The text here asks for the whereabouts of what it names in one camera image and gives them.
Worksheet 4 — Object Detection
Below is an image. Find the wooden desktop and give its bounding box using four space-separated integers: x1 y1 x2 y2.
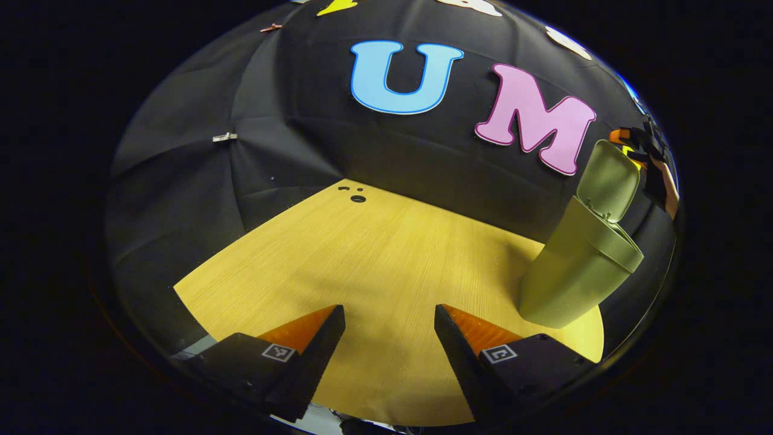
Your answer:
174 179 605 427

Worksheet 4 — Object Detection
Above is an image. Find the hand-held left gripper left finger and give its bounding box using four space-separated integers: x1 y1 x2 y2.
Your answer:
181 305 347 424

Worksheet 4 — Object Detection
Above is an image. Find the black backdrop cloth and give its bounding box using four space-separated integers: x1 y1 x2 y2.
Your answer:
106 0 680 357

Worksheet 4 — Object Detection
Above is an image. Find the pale green desktop garbage bin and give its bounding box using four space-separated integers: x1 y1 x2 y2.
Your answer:
518 140 645 330

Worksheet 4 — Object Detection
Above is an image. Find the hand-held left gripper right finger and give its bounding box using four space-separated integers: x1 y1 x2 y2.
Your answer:
434 304 598 427

